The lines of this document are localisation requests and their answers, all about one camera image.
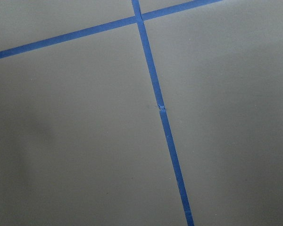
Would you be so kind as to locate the long blue tape strip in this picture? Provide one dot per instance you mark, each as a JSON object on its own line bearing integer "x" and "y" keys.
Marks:
{"x": 162, "y": 112}

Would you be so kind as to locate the crossing blue tape strip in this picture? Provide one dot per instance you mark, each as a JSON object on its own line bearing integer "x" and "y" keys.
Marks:
{"x": 103, "y": 27}

